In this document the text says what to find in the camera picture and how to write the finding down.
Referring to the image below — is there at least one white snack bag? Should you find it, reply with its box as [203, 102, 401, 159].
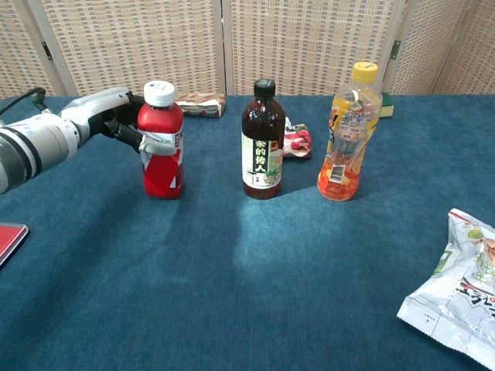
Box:
[396, 208, 495, 370]

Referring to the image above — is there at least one blue table cloth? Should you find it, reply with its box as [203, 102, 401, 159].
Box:
[0, 94, 495, 371]

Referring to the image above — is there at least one green yellow sponge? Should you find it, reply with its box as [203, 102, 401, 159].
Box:
[377, 91, 396, 118]

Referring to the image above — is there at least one woven folding screen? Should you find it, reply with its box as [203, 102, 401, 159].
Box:
[0, 0, 495, 100]

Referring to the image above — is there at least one red bottle with white cap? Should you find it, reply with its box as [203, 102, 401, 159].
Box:
[137, 80, 185, 200]

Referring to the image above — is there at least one dark bottle with black cap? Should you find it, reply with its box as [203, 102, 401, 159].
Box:
[241, 78, 287, 201]

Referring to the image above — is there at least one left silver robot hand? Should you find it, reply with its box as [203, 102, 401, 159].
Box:
[58, 87, 178, 157]

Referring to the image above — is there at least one orange bottle with yellow cap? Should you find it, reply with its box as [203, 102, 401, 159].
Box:
[317, 61, 384, 203]

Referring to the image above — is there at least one red white spout pouch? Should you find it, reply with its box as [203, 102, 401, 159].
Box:
[282, 117, 313, 159]

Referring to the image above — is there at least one red flat case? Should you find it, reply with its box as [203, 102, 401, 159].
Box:
[0, 223, 30, 270]

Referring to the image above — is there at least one red white wrapped snack pack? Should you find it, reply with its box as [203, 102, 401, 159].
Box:
[174, 93, 227, 118]

